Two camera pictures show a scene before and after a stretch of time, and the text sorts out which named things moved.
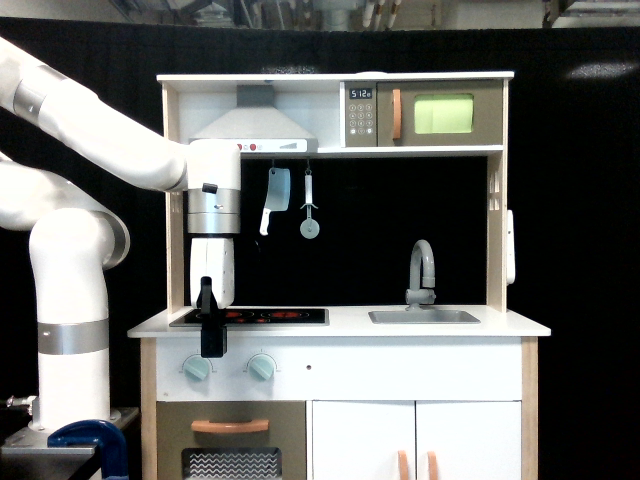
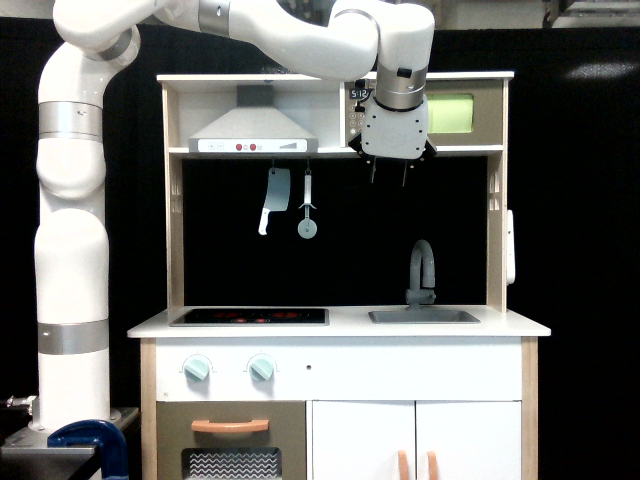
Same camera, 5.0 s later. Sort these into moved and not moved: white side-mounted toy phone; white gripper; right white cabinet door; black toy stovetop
Moved: white gripper
Not moved: black toy stovetop; white side-mounted toy phone; right white cabinet door
